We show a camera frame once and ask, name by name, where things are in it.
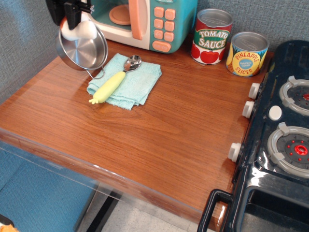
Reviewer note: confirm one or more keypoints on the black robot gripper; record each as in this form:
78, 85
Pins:
58, 9

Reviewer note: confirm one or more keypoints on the plush white brown mushroom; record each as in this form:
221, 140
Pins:
86, 29

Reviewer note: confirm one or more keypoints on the silver metal pot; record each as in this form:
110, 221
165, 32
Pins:
83, 54

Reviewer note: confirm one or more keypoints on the light blue folded cloth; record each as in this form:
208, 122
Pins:
135, 87

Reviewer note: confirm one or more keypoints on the teal toy microwave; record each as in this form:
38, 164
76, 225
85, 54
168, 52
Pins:
156, 25

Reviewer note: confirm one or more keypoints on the tomato sauce can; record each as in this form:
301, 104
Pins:
212, 30

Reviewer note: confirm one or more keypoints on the pineapple slices can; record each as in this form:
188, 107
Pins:
247, 53

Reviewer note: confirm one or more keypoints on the black table leg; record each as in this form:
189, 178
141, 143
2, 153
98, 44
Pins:
104, 213

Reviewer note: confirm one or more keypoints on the white stove knob upper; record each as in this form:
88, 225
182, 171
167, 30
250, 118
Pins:
254, 90

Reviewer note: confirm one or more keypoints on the white stove knob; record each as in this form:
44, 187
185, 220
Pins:
247, 109
234, 151
254, 90

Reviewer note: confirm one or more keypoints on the white stove knob middle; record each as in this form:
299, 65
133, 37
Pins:
247, 109

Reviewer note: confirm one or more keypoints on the white stove knob lower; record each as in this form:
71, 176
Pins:
234, 151

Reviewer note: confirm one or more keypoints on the orange plush toy corner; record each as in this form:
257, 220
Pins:
8, 228

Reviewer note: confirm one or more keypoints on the dark blue toy stove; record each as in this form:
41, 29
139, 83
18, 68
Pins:
271, 180

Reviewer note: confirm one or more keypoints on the yellow handled metal spoon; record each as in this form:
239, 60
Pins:
110, 86

